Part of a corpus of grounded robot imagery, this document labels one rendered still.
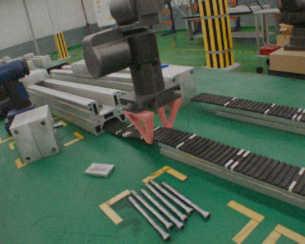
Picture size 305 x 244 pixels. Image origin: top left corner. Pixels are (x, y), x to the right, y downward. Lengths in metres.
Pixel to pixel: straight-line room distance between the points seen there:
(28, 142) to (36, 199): 0.16
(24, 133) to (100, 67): 0.28
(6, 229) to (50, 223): 0.08
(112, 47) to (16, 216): 0.32
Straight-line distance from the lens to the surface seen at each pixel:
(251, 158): 0.39
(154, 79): 0.44
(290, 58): 0.93
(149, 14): 0.41
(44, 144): 0.60
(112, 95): 0.64
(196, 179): 0.41
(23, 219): 0.46
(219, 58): 3.97
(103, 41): 0.40
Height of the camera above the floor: 1.04
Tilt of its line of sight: 24 degrees down
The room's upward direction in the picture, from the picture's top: 12 degrees counter-clockwise
